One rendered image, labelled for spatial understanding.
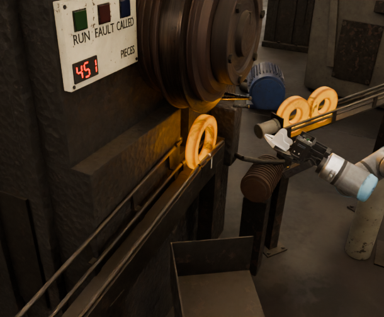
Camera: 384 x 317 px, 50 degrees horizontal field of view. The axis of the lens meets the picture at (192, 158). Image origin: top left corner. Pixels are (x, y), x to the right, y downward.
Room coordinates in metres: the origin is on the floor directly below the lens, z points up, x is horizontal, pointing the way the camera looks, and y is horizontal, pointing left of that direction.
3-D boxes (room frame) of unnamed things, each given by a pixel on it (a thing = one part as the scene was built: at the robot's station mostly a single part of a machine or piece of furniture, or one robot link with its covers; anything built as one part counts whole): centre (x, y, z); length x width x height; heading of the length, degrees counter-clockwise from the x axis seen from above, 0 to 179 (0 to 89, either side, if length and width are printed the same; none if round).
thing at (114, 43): (0.94, 0.21, 1.15); 0.26 x 0.02 x 0.18; 155
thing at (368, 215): (1.54, -0.82, 0.26); 0.12 x 0.12 x 0.52
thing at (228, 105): (1.42, -0.12, 0.68); 0.11 x 0.08 x 0.24; 65
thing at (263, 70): (3.42, -0.61, 0.17); 0.57 x 0.31 x 0.34; 175
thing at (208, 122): (1.20, -0.03, 0.75); 0.18 x 0.03 x 0.18; 155
